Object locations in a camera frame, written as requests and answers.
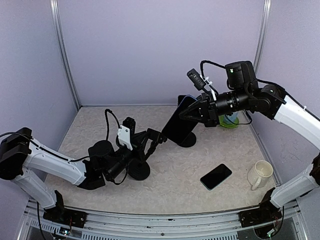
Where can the black round-base stand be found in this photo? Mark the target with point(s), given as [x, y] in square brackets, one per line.
[189, 141]
[139, 170]

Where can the light blue mug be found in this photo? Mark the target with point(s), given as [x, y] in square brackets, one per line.
[231, 119]

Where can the right aluminium frame post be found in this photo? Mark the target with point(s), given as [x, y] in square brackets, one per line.
[267, 4]

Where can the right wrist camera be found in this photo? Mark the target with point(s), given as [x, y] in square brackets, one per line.
[201, 82]

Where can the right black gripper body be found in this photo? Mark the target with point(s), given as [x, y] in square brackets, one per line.
[213, 113]

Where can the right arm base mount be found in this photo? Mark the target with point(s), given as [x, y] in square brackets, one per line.
[266, 212]

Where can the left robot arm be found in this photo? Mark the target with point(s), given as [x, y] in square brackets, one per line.
[20, 154]

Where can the aluminium frame post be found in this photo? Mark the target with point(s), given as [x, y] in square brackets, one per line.
[267, 4]
[54, 6]

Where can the blue phone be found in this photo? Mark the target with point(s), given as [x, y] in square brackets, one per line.
[176, 129]

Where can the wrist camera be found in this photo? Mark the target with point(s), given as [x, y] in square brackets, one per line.
[201, 82]
[124, 133]

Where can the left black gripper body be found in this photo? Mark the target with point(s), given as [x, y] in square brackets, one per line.
[137, 145]

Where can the cream ceramic mug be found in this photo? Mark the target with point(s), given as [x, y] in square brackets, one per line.
[259, 174]

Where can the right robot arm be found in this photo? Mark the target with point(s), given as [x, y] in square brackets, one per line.
[275, 103]

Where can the teal phone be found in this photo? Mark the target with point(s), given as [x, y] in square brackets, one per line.
[216, 176]

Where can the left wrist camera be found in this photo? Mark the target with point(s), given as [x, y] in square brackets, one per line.
[124, 133]

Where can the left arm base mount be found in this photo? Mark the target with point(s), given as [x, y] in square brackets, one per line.
[62, 215]

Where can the left aluminium frame post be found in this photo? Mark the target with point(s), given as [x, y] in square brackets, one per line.
[54, 6]

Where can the green saucer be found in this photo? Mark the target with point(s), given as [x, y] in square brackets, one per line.
[222, 123]

